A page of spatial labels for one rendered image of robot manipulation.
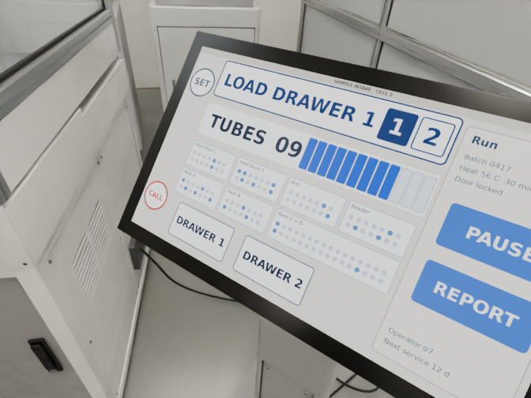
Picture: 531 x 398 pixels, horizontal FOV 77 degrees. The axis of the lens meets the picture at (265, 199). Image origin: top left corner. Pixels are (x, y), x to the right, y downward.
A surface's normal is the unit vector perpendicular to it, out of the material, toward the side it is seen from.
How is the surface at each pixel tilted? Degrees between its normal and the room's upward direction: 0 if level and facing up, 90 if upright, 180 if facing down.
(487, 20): 90
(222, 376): 0
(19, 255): 90
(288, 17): 90
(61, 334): 90
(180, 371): 0
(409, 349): 50
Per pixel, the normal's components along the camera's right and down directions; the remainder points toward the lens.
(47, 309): 0.13, 0.61
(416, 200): -0.39, -0.14
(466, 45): -0.97, 0.11
